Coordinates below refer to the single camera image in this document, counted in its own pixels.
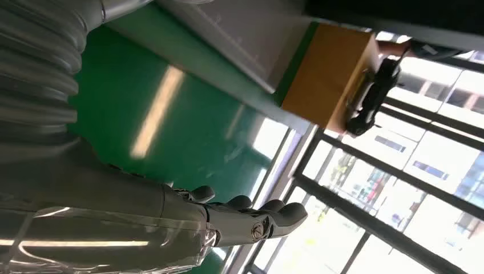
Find brown cardboard box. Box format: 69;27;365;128
281;23;381;135

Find black remote controller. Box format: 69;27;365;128
345;57;402;137

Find black window frame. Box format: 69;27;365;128
241;32;484;274

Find dark grey scanner base plate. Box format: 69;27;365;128
155;0;314;94

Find black scanner column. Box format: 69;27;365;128
304;0;484;52

